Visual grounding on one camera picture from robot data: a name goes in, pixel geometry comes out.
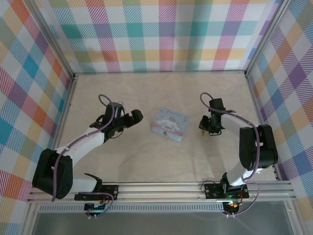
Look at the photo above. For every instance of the pastel cartoon print box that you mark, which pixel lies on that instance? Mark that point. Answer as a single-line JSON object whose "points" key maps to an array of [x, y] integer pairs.
{"points": [[171, 123]]}

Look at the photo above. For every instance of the small padlock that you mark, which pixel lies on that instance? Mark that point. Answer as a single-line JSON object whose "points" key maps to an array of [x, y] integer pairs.
{"points": [[165, 133]]}

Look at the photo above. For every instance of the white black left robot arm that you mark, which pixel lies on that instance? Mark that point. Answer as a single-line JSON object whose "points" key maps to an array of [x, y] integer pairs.
{"points": [[56, 171]]}

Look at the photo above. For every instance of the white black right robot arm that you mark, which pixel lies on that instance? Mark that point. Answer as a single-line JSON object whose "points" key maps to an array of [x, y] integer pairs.
{"points": [[256, 147]]}

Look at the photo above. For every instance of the left green circuit board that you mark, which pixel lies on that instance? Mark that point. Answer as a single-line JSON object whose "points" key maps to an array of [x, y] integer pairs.
{"points": [[94, 207]]}

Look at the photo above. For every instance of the green circuit board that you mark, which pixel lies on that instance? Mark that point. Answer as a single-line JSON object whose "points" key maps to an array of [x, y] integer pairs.
{"points": [[231, 205], [94, 207]]}

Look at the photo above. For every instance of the right green circuit board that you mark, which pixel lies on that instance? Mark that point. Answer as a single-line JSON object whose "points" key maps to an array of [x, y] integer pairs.
{"points": [[231, 205]]}

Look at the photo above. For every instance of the grey metal plate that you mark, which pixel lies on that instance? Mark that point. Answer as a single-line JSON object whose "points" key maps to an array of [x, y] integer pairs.
{"points": [[159, 224]]}

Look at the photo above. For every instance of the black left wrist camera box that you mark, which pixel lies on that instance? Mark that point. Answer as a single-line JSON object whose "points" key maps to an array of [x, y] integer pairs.
{"points": [[118, 109]]}

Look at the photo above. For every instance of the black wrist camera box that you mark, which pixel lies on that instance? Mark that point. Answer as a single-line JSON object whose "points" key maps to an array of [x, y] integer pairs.
{"points": [[118, 109], [217, 104]]}

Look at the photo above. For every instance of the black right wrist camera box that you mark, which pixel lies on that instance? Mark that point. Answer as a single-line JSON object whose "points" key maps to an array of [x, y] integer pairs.
{"points": [[217, 104]]}

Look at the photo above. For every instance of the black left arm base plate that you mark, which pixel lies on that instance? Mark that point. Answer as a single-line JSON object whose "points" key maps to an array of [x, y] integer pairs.
{"points": [[110, 191]]}

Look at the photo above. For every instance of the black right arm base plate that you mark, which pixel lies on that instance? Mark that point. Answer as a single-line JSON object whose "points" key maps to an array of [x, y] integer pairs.
{"points": [[212, 191]]}

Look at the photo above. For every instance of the aluminium mounting rail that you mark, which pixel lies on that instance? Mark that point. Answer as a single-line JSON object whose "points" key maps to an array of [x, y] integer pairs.
{"points": [[159, 191]]}

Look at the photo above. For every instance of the aluminium frame post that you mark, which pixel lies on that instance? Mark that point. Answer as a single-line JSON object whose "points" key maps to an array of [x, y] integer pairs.
{"points": [[52, 36], [269, 34]]}

